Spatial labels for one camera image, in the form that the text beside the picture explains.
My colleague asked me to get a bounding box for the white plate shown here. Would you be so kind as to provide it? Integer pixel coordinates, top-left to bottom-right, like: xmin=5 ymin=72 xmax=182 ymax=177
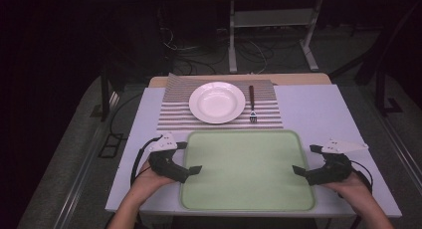
xmin=188 ymin=81 xmax=247 ymax=125

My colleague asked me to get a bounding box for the green tray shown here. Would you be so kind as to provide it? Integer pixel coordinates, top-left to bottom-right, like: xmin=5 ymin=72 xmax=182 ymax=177
xmin=178 ymin=129 xmax=317 ymax=212

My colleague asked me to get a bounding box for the tangle of floor cables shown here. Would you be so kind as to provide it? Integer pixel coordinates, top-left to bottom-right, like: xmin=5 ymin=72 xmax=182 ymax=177
xmin=160 ymin=25 xmax=269 ymax=76

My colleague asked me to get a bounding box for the person's left hand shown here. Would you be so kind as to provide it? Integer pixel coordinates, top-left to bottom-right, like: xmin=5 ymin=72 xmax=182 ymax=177
xmin=133 ymin=159 xmax=177 ymax=207

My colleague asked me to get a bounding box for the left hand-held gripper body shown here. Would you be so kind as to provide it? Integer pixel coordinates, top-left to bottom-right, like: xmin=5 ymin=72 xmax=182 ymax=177
xmin=147 ymin=131 xmax=183 ymax=182

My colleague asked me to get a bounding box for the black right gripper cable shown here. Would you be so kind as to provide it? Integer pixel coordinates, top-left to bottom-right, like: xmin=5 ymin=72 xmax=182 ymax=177
xmin=349 ymin=159 xmax=374 ymax=194

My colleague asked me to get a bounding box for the fork with brown handle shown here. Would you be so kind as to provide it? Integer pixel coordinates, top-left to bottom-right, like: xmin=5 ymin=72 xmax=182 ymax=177
xmin=248 ymin=85 xmax=259 ymax=124

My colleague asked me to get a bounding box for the striped placemat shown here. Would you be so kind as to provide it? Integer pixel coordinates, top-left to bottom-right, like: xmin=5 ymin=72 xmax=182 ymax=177
xmin=155 ymin=72 xmax=285 ymax=131

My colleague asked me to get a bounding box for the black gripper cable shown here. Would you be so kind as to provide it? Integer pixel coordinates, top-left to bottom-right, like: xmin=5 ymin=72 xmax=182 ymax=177
xmin=129 ymin=134 xmax=164 ymax=187
xmin=349 ymin=159 xmax=374 ymax=194

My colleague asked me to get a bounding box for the black floor frame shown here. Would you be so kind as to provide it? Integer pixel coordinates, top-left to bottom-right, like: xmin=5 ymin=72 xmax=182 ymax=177
xmin=98 ymin=132 xmax=125 ymax=159

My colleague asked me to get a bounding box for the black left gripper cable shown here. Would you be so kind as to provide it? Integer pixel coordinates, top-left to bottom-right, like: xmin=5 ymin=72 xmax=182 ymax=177
xmin=129 ymin=134 xmax=164 ymax=187

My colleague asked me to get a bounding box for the person's right hand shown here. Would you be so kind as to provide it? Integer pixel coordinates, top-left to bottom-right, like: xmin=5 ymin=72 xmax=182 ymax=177
xmin=318 ymin=171 xmax=373 ymax=212

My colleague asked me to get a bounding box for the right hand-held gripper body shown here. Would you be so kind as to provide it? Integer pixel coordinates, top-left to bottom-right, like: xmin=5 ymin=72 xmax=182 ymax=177
xmin=319 ymin=138 xmax=369 ymax=186

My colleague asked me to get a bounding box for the dark metal stand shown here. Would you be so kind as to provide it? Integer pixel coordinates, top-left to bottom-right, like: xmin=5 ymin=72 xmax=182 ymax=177
xmin=373 ymin=54 xmax=404 ymax=117

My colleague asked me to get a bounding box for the white metal stand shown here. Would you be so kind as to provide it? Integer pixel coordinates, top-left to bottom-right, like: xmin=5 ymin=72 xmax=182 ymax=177
xmin=227 ymin=0 xmax=324 ymax=74

